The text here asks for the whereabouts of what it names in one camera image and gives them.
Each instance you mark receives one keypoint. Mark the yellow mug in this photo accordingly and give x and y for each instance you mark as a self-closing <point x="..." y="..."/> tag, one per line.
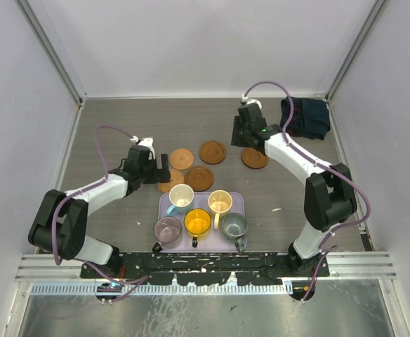
<point x="197" y="223"/>

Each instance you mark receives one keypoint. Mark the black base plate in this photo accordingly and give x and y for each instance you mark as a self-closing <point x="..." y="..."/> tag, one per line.
<point x="205" y="269"/>

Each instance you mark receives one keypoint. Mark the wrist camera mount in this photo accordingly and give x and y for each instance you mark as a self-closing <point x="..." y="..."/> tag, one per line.
<point x="245" y="100"/>
<point x="146" y="142"/>

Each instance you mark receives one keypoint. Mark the white and blue mug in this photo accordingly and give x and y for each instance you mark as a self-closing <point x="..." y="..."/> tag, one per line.
<point x="181" y="198"/>

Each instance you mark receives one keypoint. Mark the purple glass mug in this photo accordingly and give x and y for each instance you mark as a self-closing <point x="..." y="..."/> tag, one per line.
<point x="168" y="234"/>

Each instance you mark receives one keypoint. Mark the cream mug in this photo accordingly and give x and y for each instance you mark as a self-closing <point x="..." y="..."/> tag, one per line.
<point x="220" y="202"/>

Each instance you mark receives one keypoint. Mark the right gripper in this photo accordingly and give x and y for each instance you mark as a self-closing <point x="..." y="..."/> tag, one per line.
<point x="236" y="140"/>

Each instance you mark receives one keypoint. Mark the brown wooden coaster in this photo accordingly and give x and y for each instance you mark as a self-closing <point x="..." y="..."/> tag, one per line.
<point x="199" y="178"/>
<point x="212" y="152"/>
<point x="254" y="159"/>

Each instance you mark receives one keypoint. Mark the woven rattan coaster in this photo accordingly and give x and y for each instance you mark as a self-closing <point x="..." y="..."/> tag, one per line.
<point x="176" y="178"/>
<point x="181" y="159"/>

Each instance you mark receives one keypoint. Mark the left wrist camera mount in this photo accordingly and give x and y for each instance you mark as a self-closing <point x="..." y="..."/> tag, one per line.
<point x="146" y="142"/>

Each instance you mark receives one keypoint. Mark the aluminium frame rail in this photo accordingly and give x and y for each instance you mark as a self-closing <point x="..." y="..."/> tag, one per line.
<point x="350" y="266"/>

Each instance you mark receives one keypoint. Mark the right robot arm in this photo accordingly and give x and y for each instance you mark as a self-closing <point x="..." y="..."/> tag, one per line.
<point x="329" y="198"/>

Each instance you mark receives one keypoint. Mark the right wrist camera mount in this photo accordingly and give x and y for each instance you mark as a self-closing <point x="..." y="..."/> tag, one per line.
<point x="245" y="100"/>

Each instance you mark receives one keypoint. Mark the dark blue folded cloth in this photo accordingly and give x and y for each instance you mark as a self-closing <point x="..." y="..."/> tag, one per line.
<point x="310" y="119"/>

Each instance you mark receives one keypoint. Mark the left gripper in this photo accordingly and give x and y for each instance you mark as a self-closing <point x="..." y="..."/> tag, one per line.
<point x="159" y="175"/>

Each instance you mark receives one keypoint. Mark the grey green mug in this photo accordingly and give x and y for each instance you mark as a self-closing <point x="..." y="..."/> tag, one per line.
<point x="233" y="229"/>

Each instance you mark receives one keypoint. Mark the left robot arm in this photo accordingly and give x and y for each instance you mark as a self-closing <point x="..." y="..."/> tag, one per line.
<point x="59" y="226"/>

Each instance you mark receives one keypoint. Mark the lavender plastic tray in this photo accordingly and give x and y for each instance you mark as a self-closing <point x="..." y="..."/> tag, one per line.
<point x="214" y="242"/>

